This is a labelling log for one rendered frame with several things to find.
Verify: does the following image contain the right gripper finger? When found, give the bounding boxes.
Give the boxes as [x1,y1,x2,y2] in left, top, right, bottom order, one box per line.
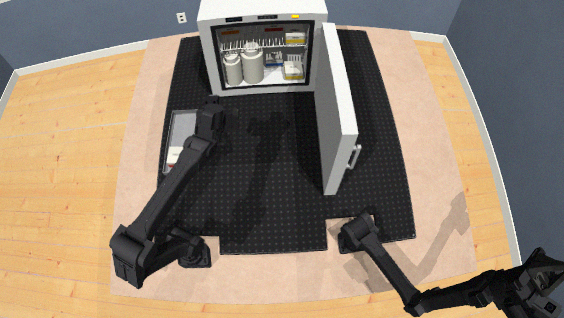
[527,262,564,297]
[533,253,564,282]

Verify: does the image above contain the white cardboard box with label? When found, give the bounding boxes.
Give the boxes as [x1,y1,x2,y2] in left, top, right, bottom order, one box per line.
[264,24,283,33]

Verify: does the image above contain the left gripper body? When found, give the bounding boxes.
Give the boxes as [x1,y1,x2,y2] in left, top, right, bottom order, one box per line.
[196,110,239,132]

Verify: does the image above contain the white cardboard box with yellow band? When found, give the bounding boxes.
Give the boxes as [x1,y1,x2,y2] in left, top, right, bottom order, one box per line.
[284,61,303,81]

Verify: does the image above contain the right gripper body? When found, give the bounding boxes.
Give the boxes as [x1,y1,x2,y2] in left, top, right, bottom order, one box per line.
[504,247,546,308]

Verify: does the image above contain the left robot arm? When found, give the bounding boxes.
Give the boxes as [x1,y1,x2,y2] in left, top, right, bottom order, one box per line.
[109,94,226,289]

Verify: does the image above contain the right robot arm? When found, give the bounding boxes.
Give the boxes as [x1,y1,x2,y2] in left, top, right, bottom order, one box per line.
[338,212,562,318]

